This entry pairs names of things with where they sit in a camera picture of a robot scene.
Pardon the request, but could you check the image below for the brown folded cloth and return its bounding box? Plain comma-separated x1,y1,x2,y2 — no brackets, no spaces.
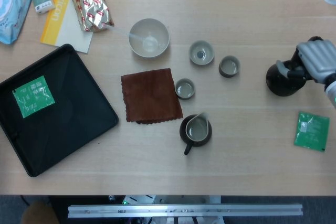
120,68,184,125

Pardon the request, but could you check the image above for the clear plastic spoon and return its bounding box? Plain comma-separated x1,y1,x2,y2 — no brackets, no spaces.
103,22,161,51

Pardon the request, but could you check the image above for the dark pitcher with handle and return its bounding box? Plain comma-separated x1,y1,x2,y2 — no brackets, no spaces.
179,112,213,156

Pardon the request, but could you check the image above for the aluminium rail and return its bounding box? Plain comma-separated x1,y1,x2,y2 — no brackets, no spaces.
68,203,303,219

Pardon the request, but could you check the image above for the dark straight-sided teacup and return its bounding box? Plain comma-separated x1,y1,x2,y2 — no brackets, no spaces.
218,55,241,78
175,78,196,101

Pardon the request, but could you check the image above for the large beige bowl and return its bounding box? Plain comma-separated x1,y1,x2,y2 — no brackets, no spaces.
128,18,170,60

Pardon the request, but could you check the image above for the silver red foil bag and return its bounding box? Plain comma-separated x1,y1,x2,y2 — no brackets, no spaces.
67,0,115,33

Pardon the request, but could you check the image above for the black rectangular tray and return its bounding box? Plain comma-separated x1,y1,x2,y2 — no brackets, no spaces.
0,44,119,178

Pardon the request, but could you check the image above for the blue wet wipes pack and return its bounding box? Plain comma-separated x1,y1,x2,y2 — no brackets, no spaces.
0,0,33,45

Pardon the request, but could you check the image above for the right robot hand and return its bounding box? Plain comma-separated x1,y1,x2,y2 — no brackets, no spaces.
275,37,336,86

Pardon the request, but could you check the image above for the black teapot with loop handle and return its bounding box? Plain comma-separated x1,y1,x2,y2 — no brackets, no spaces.
265,60,307,97

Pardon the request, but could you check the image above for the yellow white booklet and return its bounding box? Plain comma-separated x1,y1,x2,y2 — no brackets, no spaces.
39,0,106,55

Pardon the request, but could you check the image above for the wide grey teacup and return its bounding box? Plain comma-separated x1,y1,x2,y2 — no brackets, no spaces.
188,40,215,66

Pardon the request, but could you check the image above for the green tea packet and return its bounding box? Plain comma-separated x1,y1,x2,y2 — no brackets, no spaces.
12,75,56,119
293,111,330,153

